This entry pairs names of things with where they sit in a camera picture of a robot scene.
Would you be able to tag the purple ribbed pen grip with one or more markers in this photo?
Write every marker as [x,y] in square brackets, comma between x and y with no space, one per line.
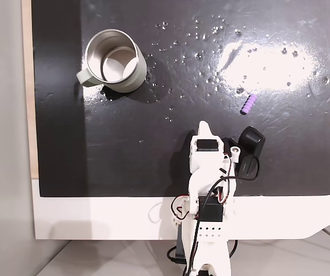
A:
[248,104]

